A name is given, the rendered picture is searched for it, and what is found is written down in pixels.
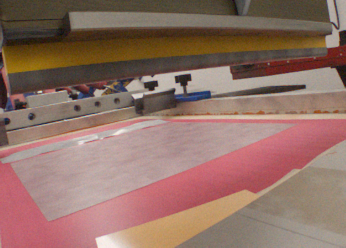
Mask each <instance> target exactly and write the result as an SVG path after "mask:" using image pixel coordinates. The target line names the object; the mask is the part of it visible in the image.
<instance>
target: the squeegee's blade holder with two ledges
mask: <svg viewBox="0 0 346 248"><path fill-rule="evenodd" d="M62 23H63V26H64V35H65V38H64V39H63V40H62V41H61V42H60V43H69V42H71V41H92V40H120V39H126V38H163V37H183V36H318V35H323V34H325V33H331V32H332V24H328V23H325V22H313V21H302V20H289V19H275V18H267V17H252V16H240V15H219V14H203V13H186V12H153V11H138V12H137V11H68V12H67V13H66V15H65V16H64V17H63V18H62Z"/></svg>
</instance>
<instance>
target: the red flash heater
mask: <svg viewBox="0 0 346 248"><path fill-rule="evenodd" d="M336 66H340V67H346V45H345V46H338V47H334V48H333V47H331V48H327V56H321V57H316V58H314V57H312V58H304V59H301V58H300V59H292V60H282V61H274V62H261V63H255V64H254V66H250V67H244V68H241V69H238V70H234V66H230V73H231V74H232V79H233V80H238V79H247V78H249V79H251V78H257V77H265V76H269V75H279V74H286V73H291V72H293V73H294V72H300V71H306V70H309V71H310V70H313V69H319V68H327V67H331V69H332V68H335V67H336Z"/></svg>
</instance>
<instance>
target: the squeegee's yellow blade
mask: <svg viewBox="0 0 346 248"><path fill-rule="evenodd" d="M319 47H321V48H325V47H327V43H326V38H325V36H183V37H163V38H126V39H120V40H92V41H71V42H69V43H60V42H55V43H38V44H35V45H20V46H3V47H2V57H3V60H4V67H5V70H6V76H7V74H9V73H16V72H26V71H35V70H42V69H54V68H56V67H69V66H82V65H87V64H96V63H103V62H117V61H131V60H137V59H146V58H160V57H168V56H189V55H197V54H211V53H232V52H240V51H259V50H274V49H294V48H296V49H300V48H319Z"/></svg>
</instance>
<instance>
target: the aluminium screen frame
mask: <svg viewBox="0 0 346 248"><path fill-rule="evenodd" d="M176 106H177V107H176V108H172V109H167V110H164V111H158V112H155V113H149V114H136V111H135V107H134V106H133V107H129V108H123V109H117V110H114V111H108V112H104V113H98V114H92V115H89V116H83V117H79V118H74V119H68V120H65V121H59V122H50V123H47V124H42V125H39V126H33V127H28V128H25V129H19V130H12V131H9V132H7V136H8V141H9V144H8V145H6V146H0V148H4V147H11V146H13V145H18V144H21V143H25V142H26V143H27V142H32V141H36V140H39V139H44V138H47V137H55V136H57V135H62V134H68V133H70V132H75V131H78V130H84V129H88V128H91V127H96V126H101V125H105V124H112V123H115V122H121V121H126V120H129V119H134V118H139V117H143V116H201V115H236V114H303V113H346V88H341V89H336V88H335V89H328V90H317V91H314V90H310V91H303V92H291V93H271V94H264V95H251V96H230V97H223V98H208V99H203V100H198V101H183V102H176ZM174 248H346V141H345V142H343V143H342V144H340V145H338V146H336V147H335V148H334V149H333V150H331V151H330V152H329V153H327V154H325V155H324V156H322V157H321V158H320V159H317V160H316V161H314V162H313V163H312V164H310V165H309V166H307V167H306V168H304V169H303V170H301V171H299V172H298V173H297V174H294V175H293V176H292V177H290V178H288V180H286V181H284V182H283V183H281V184H280V185H278V186H276V187H275V188H273V189H272V190H270V191H268V192H266V193H264V194H263V195H262V196H260V197H258V198H257V199H254V201H252V202H250V203H249V204H247V205H245V206H244V207H242V208H241V209H239V210H237V211H236V212H234V213H233V214H231V215H229V216H227V217H225V218H224V219H222V220H221V221H218V222H217V223H215V224H214V225H212V226H210V227H209V228H208V229H205V230H203V231H202V232H200V233H198V234H196V235H195V236H193V237H191V238H190V239H187V240H186V241H184V242H183V243H181V244H178V245H177V246H175V247H174Z"/></svg>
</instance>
